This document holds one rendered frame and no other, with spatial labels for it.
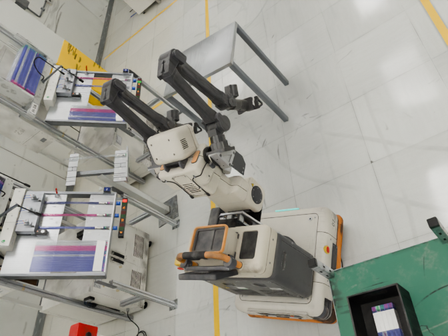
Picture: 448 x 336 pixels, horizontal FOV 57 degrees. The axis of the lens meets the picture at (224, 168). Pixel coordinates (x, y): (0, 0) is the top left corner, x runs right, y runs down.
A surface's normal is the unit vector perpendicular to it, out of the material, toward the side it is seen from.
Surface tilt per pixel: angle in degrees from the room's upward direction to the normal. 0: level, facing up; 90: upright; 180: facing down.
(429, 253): 0
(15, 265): 44
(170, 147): 48
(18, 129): 90
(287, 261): 90
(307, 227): 0
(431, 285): 0
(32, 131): 90
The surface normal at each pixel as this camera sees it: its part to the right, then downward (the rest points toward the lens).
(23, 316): 0.78, -0.40
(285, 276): 0.76, -0.16
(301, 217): -0.62, -0.45
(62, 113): 0.11, -0.61
